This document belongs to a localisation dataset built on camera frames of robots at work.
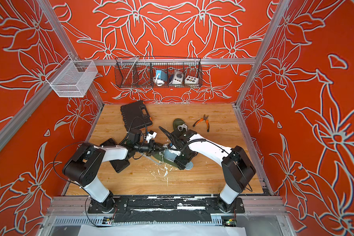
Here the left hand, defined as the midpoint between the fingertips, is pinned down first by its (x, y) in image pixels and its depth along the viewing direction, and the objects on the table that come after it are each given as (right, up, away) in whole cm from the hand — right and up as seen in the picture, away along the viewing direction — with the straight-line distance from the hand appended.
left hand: (164, 149), depth 84 cm
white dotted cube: (+17, +43, +10) cm, 48 cm away
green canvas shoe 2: (+9, +14, +15) cm, 22 cm away
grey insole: (+4, -4, -1) cm, 6 cm away
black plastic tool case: (-23, +20, +23) cm, 39 cm away
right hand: (+10, -7, -3) cm, 13 cm away
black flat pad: (-27, -9, +1) cm, 29 cm away
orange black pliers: (+31, +14, +22) cm, 40 cm away
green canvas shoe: (-3, -4, +1) cm, 5 cm away
